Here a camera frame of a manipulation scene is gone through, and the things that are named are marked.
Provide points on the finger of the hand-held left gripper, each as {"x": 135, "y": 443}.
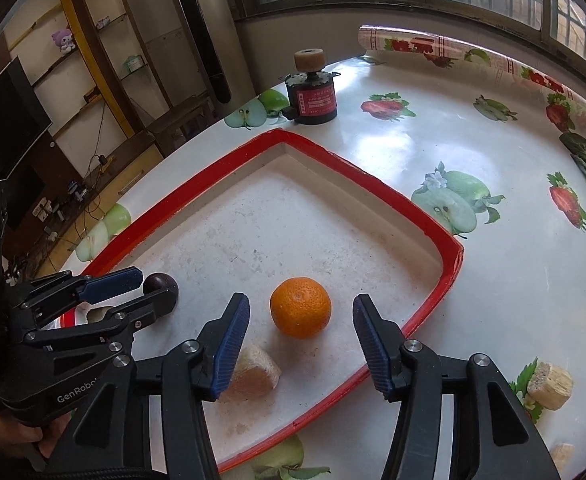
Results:
{"x": 145, "y": 307}
{"x": 113, "y": 282}

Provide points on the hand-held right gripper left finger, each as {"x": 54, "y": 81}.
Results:
{"x": 229, "y": 345}

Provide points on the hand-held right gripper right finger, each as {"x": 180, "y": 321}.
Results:
{"x": 373, "y": 347}

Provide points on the dark purple plum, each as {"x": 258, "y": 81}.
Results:
{"x": 165, "y": 282}

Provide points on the orange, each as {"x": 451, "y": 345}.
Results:
{"x": 300, "y": 307}

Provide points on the red rimmed white tray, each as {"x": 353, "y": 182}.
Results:
{"x": 298, "y": 220}

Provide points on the person's left hand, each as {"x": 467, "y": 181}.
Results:
{"x": 18, "y": 435}

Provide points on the wooden television cabinet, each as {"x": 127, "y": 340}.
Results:
{"x": 98, "y": 180}

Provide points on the fruit printed tablecloth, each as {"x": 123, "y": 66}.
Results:
{"x": 498, "y": 270}

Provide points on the wooden stool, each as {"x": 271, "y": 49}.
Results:
{"x": 180, "y": 122}

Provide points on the black television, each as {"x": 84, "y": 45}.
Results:
{"x": 8, "y": 110}

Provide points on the green box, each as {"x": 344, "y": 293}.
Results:
{"x": 134, "y": 63}

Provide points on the purple plush toy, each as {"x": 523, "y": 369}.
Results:
{"x": 64, "y": 40}

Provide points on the wooden shelf unit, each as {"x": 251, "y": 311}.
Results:
{"x": 113, "y": 35}

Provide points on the red black can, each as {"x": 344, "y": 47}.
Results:
{"x": 315, "y": 97}

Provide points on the black tall column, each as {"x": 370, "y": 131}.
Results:
{"x": 200, "y": 25}

